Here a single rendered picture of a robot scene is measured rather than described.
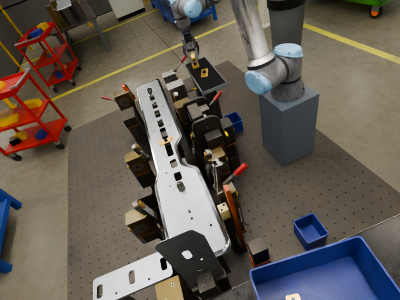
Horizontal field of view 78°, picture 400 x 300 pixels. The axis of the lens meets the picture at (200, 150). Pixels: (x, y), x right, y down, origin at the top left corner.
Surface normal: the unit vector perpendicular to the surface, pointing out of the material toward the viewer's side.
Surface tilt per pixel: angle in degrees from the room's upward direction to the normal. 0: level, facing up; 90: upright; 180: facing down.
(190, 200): 0
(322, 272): 0
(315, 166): 0
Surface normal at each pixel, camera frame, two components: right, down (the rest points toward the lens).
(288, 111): 0.37, 0.60
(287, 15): -0.15, 0.77
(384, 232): -0.24, -0.67
